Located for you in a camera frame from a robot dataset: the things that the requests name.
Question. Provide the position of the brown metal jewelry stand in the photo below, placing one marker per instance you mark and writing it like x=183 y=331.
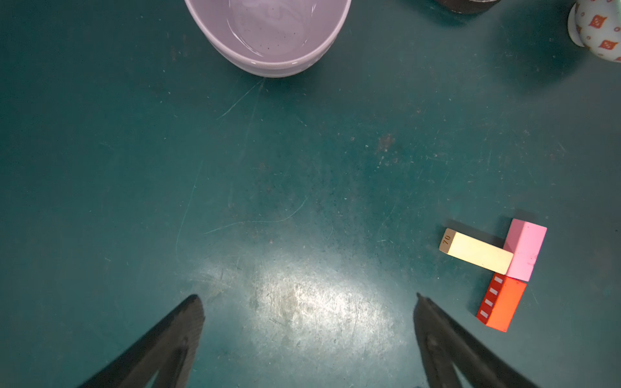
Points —
x=467 y=7

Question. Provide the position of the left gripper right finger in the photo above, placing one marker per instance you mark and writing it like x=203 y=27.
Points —
x=447 y=348

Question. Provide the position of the pink block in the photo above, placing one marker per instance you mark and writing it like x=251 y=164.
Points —
x=524 y=240

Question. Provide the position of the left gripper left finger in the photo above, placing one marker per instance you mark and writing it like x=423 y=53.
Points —
x=163 y=357

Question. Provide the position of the patterned white green bowl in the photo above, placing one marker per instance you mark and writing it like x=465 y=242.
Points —
x=595 y=25

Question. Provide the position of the red block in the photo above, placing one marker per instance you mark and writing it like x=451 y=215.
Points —
x=501 y=301

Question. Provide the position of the purple bowl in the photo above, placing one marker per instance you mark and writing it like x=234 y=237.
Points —
x=270 y=38

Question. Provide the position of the natural wood block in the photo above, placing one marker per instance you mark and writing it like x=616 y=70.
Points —
x=476 y=252

